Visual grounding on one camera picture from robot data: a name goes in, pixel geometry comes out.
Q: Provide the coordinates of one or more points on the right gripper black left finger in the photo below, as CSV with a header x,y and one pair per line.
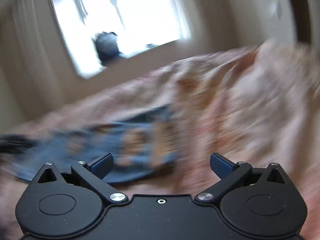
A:
x,y
91,175

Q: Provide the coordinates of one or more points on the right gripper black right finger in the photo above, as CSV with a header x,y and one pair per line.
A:
x,y
231,175

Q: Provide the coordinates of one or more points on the blue orange patterned pants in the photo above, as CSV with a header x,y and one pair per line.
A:
x,y
141,146

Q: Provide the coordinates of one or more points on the pink floral bed sheet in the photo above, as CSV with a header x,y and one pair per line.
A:
x,y
259,105

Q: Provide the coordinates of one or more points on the beige curtain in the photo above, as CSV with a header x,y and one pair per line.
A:
x,y
25,60

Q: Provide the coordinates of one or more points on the dark blue backpack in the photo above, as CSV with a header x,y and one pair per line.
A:
x,y
107,48

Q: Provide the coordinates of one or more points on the small blue box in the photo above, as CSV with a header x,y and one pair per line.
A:
x,y
151,45

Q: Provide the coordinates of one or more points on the white window frame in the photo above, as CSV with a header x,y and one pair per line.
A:
x,y
136,22

